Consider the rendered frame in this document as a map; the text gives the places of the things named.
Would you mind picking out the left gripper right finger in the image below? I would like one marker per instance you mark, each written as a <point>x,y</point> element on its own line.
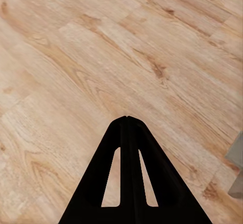
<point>176,203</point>

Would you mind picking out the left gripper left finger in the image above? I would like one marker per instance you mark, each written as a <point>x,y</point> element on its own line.
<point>85,204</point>

